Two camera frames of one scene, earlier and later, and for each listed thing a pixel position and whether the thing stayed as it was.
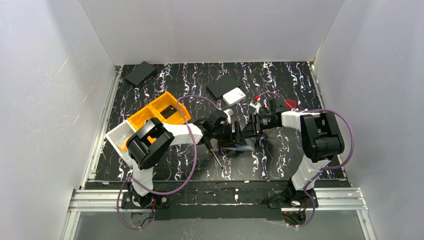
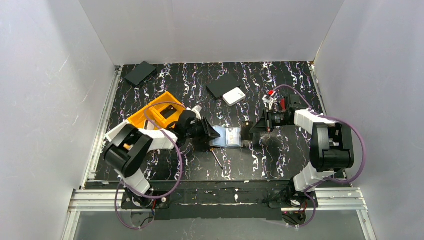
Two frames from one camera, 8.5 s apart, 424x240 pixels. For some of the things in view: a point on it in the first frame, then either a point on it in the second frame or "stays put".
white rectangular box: (234, 96) stays put
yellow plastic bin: (166, 108) stays put
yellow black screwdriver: (212, 149) stays put
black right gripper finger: (249, 130) → (261, 126)
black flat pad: (140, 73) stays put
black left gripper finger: (239, 138) → (210, 132)
